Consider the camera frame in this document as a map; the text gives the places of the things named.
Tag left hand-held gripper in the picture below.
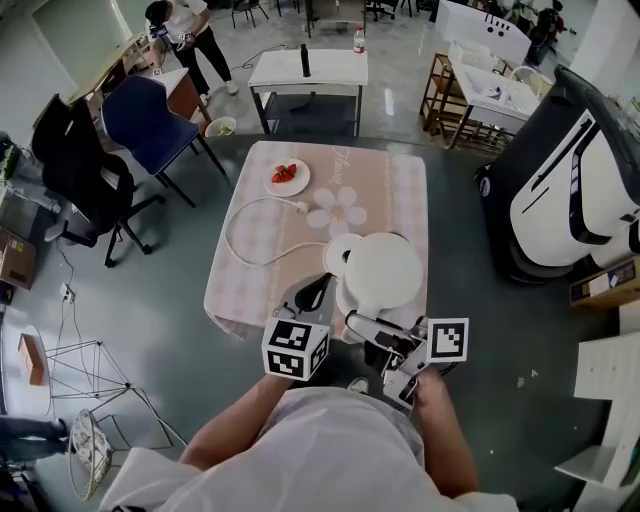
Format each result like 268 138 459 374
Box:
262 272 335 384

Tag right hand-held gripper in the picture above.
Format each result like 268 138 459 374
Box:
344 310 470 412

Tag white electric kettle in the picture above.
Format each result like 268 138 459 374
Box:
335 229 427 322

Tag person's left forearm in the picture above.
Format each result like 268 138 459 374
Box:
178 372 292 472

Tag person's right forearm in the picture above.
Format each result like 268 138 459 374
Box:
412 369 480 500

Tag pink checked flower tablecloth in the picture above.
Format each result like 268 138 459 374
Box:
203 140 431 342

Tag white round plate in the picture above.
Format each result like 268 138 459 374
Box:
262 157 312 198

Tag person's white shirt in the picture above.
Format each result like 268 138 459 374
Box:
98 386 521 512

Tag white bowl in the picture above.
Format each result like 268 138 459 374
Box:
204 115 238 139

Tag wooden rack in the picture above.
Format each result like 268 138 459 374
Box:
419 51 517 150

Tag black and white robot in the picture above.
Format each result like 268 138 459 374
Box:
473 64 640 287

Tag white shelf unit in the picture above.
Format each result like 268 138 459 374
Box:
553 298 640 492

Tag blue chair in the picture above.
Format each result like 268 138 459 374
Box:
100 74 234 209

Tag cardboard box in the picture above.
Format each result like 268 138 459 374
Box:
569 254 640 309
0 226 39 292

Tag brown wooden desk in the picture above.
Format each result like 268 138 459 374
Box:
68 31 212 132

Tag white sink with faucet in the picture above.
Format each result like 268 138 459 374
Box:
456 64 545 134

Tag black office chair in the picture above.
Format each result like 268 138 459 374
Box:
30 93 167 269

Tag dark table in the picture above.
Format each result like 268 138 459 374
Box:
303 0 367 40

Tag orange box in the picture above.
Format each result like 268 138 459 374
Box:
18 331 52 387

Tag white basket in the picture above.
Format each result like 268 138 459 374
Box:
447 40 500 72

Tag black swivel chair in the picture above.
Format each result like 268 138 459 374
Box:
364 0 402 22

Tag white cabinet black marks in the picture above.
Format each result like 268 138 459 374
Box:
434 0 533 64

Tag white power cord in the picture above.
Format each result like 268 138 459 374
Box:
222 195 327 268

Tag metal wire stand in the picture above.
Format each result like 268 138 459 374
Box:
43 339 190 452

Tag white table black frame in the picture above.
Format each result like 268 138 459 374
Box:
247 47 370 138

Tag thin floor cable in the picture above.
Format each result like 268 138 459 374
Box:
48 239 102 401

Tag round wire basket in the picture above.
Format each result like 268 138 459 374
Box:
66 408 115 502

